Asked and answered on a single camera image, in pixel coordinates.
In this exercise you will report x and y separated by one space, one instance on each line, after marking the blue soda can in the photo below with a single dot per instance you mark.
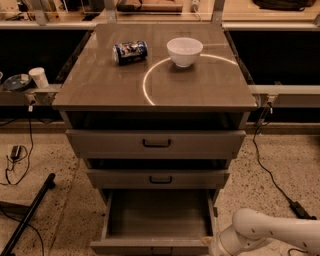
129 52

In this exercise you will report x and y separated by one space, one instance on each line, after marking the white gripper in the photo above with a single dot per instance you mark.
216 245

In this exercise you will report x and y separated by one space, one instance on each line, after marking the white paper cup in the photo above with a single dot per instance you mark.
39 77

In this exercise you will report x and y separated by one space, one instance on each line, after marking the black power adapter left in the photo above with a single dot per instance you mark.
15 152

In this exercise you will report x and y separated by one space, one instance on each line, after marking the dark blue plate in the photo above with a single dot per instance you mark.
17 83

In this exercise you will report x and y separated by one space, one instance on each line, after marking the grey drawer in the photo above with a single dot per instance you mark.
126 144
157 222
157 179

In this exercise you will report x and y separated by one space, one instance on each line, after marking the black pole on floor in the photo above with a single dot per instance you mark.
27 216

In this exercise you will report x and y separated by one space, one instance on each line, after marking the grey drawer cabinet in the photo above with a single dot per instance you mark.
155 94

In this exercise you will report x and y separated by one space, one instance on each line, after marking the white bowl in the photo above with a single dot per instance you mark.
184 51

